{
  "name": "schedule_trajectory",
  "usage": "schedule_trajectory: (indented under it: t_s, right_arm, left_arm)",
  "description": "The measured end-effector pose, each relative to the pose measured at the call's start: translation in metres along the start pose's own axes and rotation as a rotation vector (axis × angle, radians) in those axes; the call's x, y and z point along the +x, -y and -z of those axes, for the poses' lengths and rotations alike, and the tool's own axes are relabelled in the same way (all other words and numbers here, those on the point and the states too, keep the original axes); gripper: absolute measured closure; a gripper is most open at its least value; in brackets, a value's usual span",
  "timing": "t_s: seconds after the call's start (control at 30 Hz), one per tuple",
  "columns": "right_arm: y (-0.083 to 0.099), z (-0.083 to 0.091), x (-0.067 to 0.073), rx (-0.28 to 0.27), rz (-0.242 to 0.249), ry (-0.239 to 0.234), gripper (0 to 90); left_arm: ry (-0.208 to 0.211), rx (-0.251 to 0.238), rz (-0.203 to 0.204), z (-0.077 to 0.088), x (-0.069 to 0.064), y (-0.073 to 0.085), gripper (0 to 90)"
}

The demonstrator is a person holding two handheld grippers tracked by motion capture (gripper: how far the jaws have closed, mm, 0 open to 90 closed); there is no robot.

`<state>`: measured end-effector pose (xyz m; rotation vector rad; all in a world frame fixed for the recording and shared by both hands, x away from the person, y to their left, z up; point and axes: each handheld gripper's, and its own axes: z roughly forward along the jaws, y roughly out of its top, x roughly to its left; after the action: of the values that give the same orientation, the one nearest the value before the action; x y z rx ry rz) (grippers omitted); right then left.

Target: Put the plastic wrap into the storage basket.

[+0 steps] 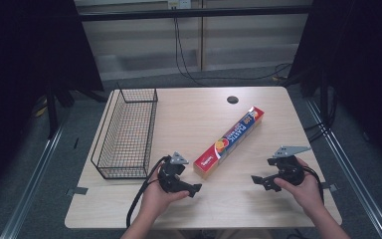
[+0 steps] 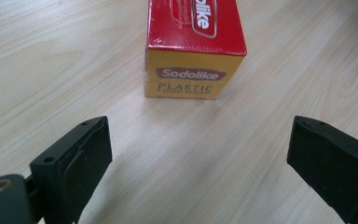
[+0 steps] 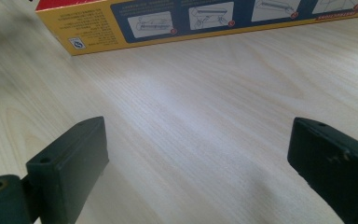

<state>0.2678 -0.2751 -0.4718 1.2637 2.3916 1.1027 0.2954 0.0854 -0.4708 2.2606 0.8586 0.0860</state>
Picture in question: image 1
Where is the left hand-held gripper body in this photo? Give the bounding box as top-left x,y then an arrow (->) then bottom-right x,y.
158,151 -> 190,194

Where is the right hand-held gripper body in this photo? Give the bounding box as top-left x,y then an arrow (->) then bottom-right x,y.
267,144 -> 313,187

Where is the plastic wrap box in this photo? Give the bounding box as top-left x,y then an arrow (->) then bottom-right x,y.
192,106 -> 266,179

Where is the black wire basket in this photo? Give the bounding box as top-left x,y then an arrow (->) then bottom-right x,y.
90,84 -> 159,180

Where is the person's left hand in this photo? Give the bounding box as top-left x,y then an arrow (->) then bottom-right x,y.
139,165 -> 191,221

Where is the person's right hand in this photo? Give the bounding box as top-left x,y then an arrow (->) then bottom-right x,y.
273,157 -> 326,217

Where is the grey tape strip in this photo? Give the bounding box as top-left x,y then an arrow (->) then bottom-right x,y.
321,181 -> 340,193
65,186 -> 90,197

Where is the black curtain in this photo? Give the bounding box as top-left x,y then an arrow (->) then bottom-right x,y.
287,0 -> 382,175
0,0 -> 104,203

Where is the black stand leg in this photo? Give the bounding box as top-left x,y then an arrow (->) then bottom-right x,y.
45,89 -> 60,139

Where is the black horizontal bar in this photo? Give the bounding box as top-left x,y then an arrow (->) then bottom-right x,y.
78,5 -> 312,22

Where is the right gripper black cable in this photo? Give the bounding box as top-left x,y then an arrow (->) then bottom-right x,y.
301,164 -> 326,204

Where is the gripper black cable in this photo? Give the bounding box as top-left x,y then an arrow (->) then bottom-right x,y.
125,155 -> 167,229
301,164 -> 326,204

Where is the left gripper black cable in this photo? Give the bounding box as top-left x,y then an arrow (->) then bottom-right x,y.
125,155 -> 167,229

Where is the bundle of black cables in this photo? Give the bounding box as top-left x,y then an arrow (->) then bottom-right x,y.
303,89 -> 339,144

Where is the metal floor rail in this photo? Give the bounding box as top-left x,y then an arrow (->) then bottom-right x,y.
0,124 -> 68,239
305,97 -> 382,239

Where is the black floor cable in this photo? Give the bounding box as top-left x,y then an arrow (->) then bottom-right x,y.
173,16 -> 292,89

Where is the white wall socket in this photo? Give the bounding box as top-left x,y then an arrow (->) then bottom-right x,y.
166,0 -> 193,10

